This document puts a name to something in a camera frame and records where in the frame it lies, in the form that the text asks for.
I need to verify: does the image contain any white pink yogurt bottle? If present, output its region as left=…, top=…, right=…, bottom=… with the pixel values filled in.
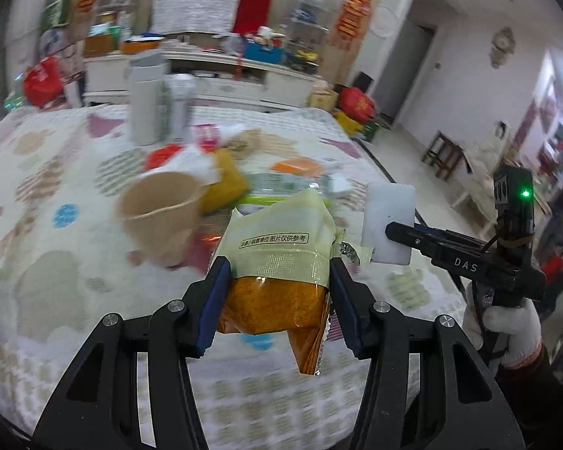
left=190, top=123, right=247, bottom=152

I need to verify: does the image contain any orange white flat box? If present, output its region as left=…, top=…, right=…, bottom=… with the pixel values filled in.
left=270, top=156, right=324, bottom=178

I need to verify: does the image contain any white cloth covered TV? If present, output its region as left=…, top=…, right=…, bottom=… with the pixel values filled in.
left=150, top=0, right=240, bottom=35

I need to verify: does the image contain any wooden stool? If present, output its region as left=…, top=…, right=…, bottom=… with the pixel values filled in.
left=421, top=131, right=465, bottom=182

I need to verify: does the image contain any brown paper cup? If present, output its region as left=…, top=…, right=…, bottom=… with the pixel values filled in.
left=116, top=172, right=205, bottom=267

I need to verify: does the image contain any patterned quilted table cover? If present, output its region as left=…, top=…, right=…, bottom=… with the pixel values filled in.
left=0, top=103, right=468, bottom=450

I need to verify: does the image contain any red gift bag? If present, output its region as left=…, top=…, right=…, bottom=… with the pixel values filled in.
left=340, top=86, right=375, bottom=124

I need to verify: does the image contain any yellow floor bag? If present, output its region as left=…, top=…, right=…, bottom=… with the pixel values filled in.
left=333, top=110, right=364, bottom=137

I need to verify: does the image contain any clear acrylic shelf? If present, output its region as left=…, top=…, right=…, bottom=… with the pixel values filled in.
left=283, top=0, right=340, bottom=68

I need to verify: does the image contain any yellow plastic bag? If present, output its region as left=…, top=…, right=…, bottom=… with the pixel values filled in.
left=200, top=148, right=250, bottom=215

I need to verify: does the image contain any green white snack bag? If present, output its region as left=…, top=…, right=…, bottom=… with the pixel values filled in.
left=238, top=172, right=354, bottom=206

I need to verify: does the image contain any red plastic bag left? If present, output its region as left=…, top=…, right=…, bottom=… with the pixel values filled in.
left=23, top=56, right=64, bottom=108

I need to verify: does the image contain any white TV cabinet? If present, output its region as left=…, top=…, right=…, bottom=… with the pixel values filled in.
left=83, top=51, right=318, bottom=112

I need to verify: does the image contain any beige paper bag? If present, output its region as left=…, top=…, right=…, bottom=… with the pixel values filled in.
left=307, top=80, right=339, bottom=113

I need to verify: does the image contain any red plastic wrapper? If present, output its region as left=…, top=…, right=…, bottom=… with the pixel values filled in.
left=144, top=143, right=184, bottom=171

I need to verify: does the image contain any right white gloved hand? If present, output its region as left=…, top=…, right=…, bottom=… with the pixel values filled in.
left=462, top=282, right=542, bottom=370

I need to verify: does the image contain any orange yellow snack bag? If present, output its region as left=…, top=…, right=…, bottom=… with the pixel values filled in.
left=215, top=189, right=336, bottom=376

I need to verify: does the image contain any blue storage basket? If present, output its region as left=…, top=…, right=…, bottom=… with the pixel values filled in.
left=243, top=42, right=283, bottom=65

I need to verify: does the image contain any white carton box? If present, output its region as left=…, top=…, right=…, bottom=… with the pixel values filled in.
left=126, top=49, right=169, bottom=146

